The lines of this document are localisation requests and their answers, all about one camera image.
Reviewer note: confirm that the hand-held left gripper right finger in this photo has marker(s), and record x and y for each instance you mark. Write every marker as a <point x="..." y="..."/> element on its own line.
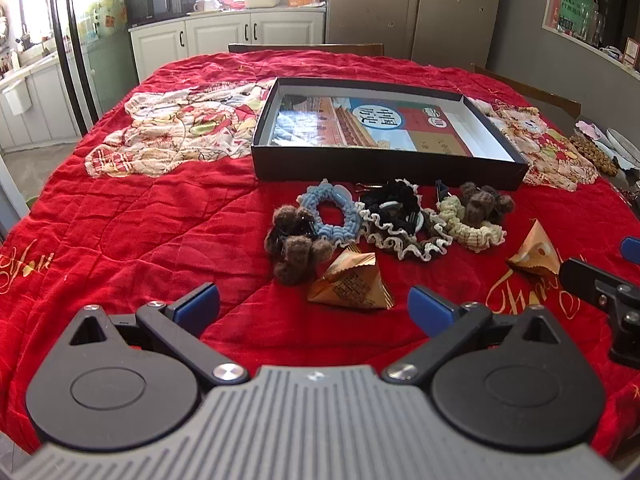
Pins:
<point x="430" y="310"/>

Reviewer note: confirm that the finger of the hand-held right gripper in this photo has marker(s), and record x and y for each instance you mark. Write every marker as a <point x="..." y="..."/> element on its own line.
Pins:
<point x="631" y="248"/>
<point x="582" y="277"/>

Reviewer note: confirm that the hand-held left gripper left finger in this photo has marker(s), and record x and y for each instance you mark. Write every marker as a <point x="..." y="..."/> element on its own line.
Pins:
<point x="197" y="306"/>

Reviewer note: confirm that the gold pyramid packet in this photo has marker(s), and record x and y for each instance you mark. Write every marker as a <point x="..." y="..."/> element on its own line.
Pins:
<point x="350" y="285"/>
<point x="535" y="255"/>

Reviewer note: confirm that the olive ruffled scrunchie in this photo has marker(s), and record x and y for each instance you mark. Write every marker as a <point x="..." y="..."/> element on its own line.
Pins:
<point x="400" y="249"/>

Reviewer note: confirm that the cream knitted scrunchie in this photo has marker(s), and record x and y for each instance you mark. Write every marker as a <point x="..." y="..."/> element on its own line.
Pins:
<point x="475" y="237"/>

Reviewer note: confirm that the brown fuzzy hair claw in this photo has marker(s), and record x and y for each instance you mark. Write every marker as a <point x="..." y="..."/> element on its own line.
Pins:
<point x="475" y="205"/>
<point x="295" y="260"/>

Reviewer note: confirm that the blue binder clip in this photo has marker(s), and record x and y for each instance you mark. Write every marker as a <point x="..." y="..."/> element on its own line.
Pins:
<point x="441" y="190"/>
<point x="364" y="188"/>

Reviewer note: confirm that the blue knitted scrunchie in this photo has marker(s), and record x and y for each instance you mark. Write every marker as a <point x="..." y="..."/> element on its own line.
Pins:
<point x="307" y="210"/>

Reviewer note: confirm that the black shallow cardboard box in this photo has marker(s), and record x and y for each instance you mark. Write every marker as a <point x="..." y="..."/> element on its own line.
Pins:
<point x="380" y="166"/>

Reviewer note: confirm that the red printed blanket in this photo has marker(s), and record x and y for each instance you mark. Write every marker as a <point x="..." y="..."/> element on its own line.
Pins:
<point x="150" y="240"/>

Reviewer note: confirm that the brown beaded mat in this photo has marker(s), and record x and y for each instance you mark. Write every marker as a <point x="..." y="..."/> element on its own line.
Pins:
<point x="595" y="155"/>

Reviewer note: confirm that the white plate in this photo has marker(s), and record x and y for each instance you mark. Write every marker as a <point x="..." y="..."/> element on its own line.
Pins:
<point x="625" y="147"/>

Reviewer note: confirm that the pink shell dish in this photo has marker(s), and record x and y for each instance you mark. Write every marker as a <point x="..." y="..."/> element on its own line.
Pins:
<point x="590" y="131"/>

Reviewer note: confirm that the small framed card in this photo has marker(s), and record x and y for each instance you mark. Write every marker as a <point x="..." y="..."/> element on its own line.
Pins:
<point x="632" y="51"/>

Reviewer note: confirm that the clear drinking glass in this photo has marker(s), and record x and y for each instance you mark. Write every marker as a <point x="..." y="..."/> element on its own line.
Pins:
<point x="598" y="27"/>

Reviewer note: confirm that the green printed card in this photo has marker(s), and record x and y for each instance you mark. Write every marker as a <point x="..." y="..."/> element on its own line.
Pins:
<point x="575" y="10"/>

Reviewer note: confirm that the white kitchen cabinet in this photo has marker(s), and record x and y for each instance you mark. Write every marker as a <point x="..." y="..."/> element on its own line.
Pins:
<point x="220" y="32"/>

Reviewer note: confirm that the white hanging bin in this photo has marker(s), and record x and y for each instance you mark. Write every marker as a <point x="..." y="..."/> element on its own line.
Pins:
<point x="15" y="97"/>

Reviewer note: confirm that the grey refrigerator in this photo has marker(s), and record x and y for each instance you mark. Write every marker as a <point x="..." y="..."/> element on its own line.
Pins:
<point x="415" y="10"/>

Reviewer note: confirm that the white mug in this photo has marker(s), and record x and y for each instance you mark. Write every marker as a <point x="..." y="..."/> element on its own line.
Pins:
<point x="207" y="5"/>

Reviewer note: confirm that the black microwave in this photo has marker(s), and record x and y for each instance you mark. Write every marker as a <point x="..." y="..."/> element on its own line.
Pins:
<point x="152" y="4"/>

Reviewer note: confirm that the black door frame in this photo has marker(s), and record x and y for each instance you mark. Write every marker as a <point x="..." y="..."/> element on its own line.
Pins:
<point x="70" y="35"/>

